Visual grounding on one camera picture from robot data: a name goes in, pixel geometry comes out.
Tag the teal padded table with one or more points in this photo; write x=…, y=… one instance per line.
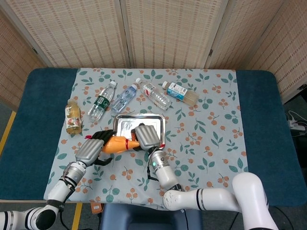
x=24, y=143

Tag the woven folding screen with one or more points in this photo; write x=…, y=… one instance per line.
x=72, y=28

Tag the blue tinted water bottle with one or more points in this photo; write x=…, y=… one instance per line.
x=123, y=98

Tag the clear water bottle red label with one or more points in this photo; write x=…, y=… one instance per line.
x=156, y=95

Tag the white power strip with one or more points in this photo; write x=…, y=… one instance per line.
x=297, y=125

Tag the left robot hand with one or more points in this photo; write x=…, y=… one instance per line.
x=90, y=151

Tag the rectangular metal tray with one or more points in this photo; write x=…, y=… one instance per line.
x=124, y=124

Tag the yellow juice bottle floral label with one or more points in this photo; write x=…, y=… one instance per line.
x=72, y=117

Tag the small orange box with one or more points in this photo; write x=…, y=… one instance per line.
x=96, y=208

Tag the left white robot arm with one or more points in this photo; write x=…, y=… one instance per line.
x=64, y=184

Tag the clear water bottle green label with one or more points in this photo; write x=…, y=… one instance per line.
x=100, y=103

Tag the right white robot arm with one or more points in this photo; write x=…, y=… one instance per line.
x=204, y=197

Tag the orange rubber toy chicken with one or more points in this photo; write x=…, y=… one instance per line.
x=115, y=145

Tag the tea bottle blue label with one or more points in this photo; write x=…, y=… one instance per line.
x=180, y=93

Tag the floral print tablecloth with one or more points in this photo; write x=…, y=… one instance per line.
x=204, y=143

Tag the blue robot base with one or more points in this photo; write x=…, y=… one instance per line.
x=148, y=218

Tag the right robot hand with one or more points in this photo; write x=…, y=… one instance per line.
x=146, y=136

